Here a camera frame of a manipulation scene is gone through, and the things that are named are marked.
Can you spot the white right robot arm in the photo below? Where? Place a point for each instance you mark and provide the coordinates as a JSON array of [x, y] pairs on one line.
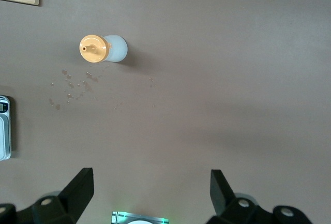
[[141, 222]]

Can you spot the small sauce droplets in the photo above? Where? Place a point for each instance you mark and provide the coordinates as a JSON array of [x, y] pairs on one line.
[[89, 76]]

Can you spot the translucent sauce bottle orange cap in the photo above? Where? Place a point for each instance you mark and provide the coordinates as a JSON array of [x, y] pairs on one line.
[[113, 49]]

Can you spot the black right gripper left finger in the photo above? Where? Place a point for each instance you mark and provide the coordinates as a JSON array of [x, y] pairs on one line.
[[72, 198]]

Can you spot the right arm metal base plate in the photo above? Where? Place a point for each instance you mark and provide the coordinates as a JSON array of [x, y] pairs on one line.
[[121, 217]]

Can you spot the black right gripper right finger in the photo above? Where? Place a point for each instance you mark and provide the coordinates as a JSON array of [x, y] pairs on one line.
[[225, 203]]

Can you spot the silver digital kitchen scale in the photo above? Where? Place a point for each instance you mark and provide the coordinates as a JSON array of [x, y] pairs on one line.
[[4, 131]]

